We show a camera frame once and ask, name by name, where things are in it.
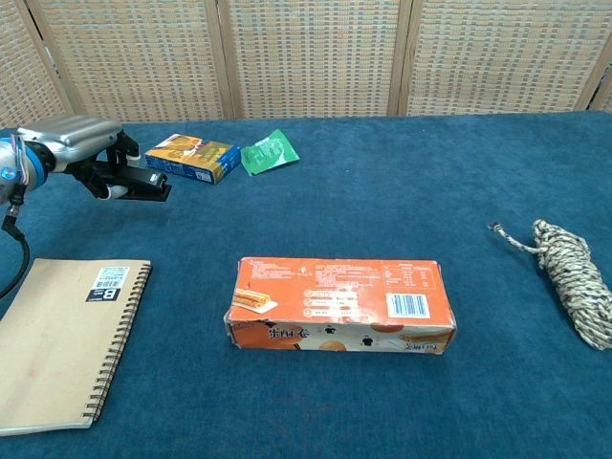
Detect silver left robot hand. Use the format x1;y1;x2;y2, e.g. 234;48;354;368
15;115;142;201

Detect black stapler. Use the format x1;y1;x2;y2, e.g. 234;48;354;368
112;164;173;204

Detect yellow spiral notebook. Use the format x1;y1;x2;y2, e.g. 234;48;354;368
0;258;153;437

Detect blue and yellow box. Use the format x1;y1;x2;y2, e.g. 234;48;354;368
144;133;242;186

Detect green foil packet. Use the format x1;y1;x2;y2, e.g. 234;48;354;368
239;128;301;178

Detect woven folding screen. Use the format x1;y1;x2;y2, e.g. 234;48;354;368
0;0;612;129

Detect orange snack box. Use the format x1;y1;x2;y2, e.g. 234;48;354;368
225;256;457;356

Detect blue table cloth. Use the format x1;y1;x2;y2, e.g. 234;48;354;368
0;110;612;459

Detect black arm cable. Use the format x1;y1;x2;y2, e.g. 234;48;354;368
0;190;32;300

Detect beige speckled rope bundle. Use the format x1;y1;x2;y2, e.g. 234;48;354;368
488;219;612;352

